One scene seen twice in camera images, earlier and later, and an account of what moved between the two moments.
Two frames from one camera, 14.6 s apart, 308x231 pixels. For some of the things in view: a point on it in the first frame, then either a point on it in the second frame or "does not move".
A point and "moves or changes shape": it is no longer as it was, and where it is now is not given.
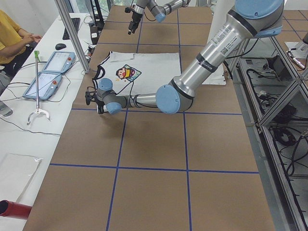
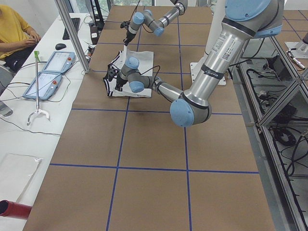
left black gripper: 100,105 → 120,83
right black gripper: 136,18 → 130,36
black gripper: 128,9 → 124,24
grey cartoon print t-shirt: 138,73 moves or changes shape
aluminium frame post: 61,5 does not move
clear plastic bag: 16,170 does not move
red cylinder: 14,209 does not move
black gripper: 88,95 → 112,72
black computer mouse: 60,46 does not move
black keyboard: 76,21 does not move
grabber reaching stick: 37,110 does not move
